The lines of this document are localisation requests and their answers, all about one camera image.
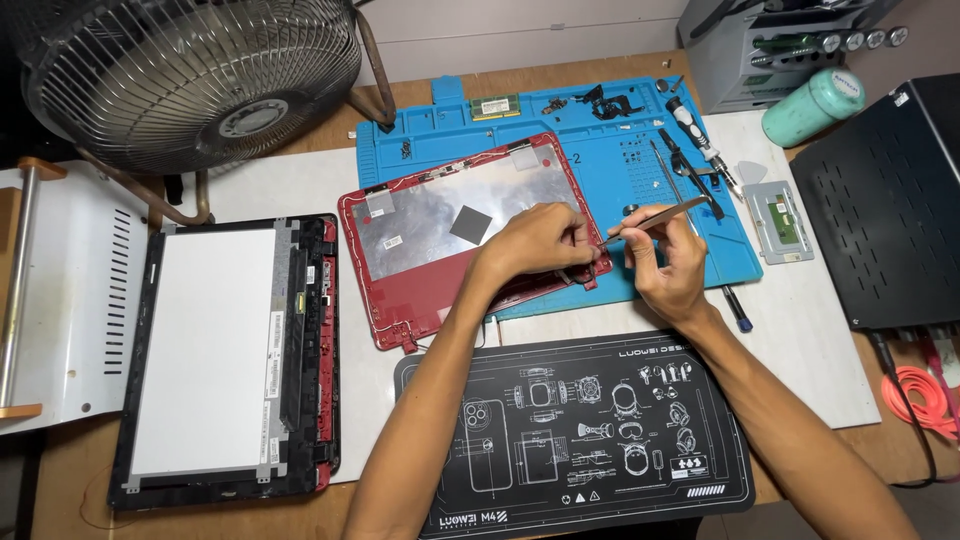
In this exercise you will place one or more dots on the white table sheet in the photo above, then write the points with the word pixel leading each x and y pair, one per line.
pixel 795 352

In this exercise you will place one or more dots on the white metal roller machine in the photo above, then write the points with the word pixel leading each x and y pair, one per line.
pixel 67 300

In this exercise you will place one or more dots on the thin silver metal spudger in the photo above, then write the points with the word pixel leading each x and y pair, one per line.
pixel 664 171

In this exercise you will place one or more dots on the green memory module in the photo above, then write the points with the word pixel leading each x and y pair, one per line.
pixel 495 107

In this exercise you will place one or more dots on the silver laptop touchpad module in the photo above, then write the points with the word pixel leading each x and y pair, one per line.
pixel 778 223

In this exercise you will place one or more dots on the black blue-tipped screwdriver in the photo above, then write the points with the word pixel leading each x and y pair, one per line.
pixel 737 309

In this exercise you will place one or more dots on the blue silicone repair mat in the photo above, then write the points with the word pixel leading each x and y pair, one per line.
pixel 607 150

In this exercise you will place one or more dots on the teal cylindrical canister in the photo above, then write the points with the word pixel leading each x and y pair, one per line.
pixel 814 107

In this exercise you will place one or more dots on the grey tool holder with screwdrivers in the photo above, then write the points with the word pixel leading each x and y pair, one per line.
pixel 750 60

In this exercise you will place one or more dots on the silver metal tweezers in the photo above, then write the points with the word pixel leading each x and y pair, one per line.
pixel 660 216

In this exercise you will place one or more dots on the red laptop lid cover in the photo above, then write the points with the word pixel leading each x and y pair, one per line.
pixel 420 225

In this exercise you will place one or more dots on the person's left hand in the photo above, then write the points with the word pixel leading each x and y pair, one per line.
pixel 529 244

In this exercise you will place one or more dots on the black printed desk mat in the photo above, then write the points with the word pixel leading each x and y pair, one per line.
pixel 585 435

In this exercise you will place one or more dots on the laptop screen panel black bezel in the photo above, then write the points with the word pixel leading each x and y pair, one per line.
pixel 210 352

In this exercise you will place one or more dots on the white triangular pry pick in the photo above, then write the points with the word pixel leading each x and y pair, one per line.
pixel 752 174

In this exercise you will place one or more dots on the black laptop hinge parts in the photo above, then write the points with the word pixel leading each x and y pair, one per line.
pixel 609 106

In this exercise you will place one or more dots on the small dark circuit part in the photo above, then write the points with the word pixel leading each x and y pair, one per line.
pixel 554 106

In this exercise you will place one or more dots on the metal floor fan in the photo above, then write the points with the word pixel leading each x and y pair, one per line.
pixel 187 67

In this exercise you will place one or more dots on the black tweezers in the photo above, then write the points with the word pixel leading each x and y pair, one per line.
pixel 686 169

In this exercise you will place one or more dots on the small silver round part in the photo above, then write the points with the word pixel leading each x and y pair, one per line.
pixel 631 210

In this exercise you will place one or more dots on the person's right hand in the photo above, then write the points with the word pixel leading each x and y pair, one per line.
pixel 675 270

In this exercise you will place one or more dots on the group of small black screws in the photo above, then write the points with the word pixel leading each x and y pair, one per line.
pixel 632 157

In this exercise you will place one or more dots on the black perforated metal box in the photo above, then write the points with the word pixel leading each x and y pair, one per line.
pixel 885 202

